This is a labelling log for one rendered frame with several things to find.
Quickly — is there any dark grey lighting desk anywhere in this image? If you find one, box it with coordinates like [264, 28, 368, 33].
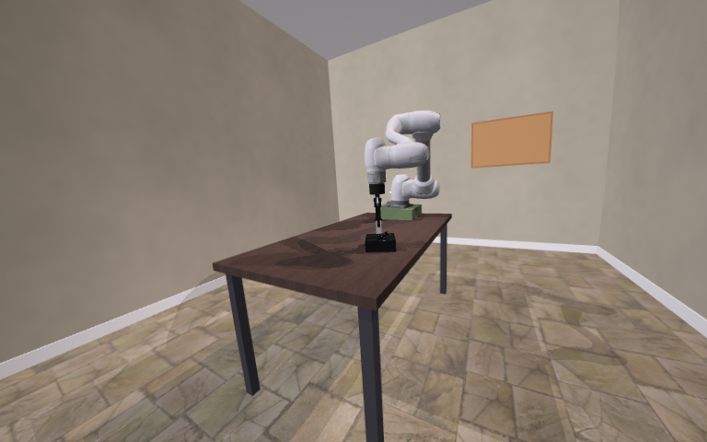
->
[365, 231, 396, 252]

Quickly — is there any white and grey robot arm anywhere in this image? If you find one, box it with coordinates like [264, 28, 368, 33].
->
[365, 110, 441, 208]

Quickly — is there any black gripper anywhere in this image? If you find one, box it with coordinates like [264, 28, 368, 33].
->
[369, 183, 385, 234]

